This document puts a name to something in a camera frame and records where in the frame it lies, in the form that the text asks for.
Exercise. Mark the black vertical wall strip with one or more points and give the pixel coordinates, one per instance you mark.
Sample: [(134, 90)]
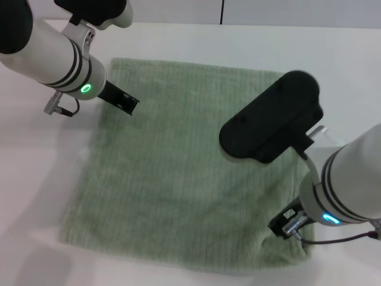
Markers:
[(221, 12)]

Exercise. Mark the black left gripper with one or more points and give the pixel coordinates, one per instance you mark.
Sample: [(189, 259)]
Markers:
[(111, 93)]

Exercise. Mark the light green ribbed towel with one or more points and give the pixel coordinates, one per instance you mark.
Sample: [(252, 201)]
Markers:
[(178, 164)]

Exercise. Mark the silver right camera mount clamp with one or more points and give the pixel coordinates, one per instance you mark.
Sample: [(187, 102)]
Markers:
[(320, 131)]

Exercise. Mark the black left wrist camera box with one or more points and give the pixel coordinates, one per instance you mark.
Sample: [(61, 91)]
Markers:
[(89, 9)]

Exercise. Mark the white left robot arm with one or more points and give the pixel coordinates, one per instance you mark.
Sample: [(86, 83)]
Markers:
[(50, 59)]

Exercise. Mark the silver camera mount clamp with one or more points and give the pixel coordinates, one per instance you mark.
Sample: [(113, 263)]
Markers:
[(320, 131), (78, 32)]

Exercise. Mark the silver left camera mount clamp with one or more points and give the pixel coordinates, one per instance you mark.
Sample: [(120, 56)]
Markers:
[(78, 32)]

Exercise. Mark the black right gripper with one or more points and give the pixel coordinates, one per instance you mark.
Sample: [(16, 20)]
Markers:
[(297, 205)]

